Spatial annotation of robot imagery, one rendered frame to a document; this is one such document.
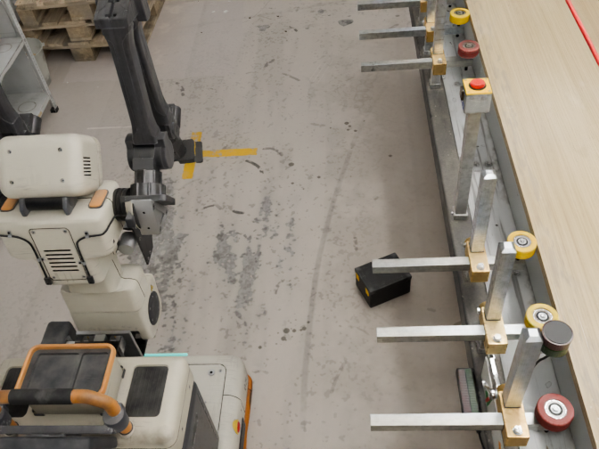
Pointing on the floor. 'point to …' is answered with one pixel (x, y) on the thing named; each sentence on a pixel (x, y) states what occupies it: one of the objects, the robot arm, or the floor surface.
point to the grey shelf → (20, 69)
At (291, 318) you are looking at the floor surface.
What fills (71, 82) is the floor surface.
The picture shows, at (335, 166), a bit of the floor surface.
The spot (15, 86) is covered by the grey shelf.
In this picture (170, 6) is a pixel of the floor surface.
